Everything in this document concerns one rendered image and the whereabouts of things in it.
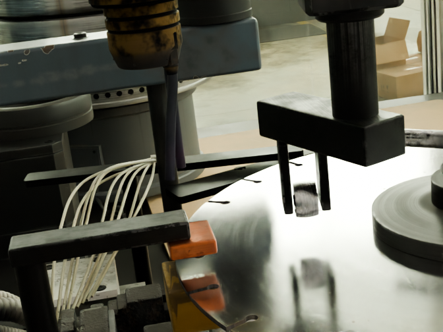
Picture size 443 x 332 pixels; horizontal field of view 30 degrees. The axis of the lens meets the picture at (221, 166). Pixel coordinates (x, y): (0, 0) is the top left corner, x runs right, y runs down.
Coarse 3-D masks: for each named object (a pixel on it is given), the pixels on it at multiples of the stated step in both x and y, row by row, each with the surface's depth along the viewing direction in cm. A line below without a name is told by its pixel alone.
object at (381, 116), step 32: (352, 32) 37; (352, 64) 38; (288, 96) 44; (352, 96) 38; (288, 128) 42; (320, 128) 40; (352, 128) 38; (384, 128) 38; (288, 160) 43; (320, 160) 43; (352, 160) 38; (384, 160) 38; (288, 192) 43; (320, 192) 44
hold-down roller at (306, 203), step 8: (296, 184) 44; (304, 184) 44; (312, 184) 44; (296, 192) 44; (304, 192) 44; (312, 192) 44; (296, 200) 44; (304, 200) 44; (312, 200) 44; (296, 208) 44; (304, 208) 44; (312, 208) 44; (296, 216) 45; (304, 216) 44; (312, 216) 44
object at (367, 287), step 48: (240, 192) 53; (336, 192) 51; (240, 240) 46; (288, 240) 45; (336, 240) 44; (192, 288) 41; (240, 288) 40; (288, 288) 40; (336, 288) 39; (384, 288) 39; (432, 288) 38
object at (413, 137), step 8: (408, 136) 45; (416, 136) 45; (424, 136) 45; (432, 136) 44; (440, 136) 44; (408, 144) 45; (416, 144) 45; (424, 144) 45; (432, 144) 44; (440, 144) 44; (440, 168) 40
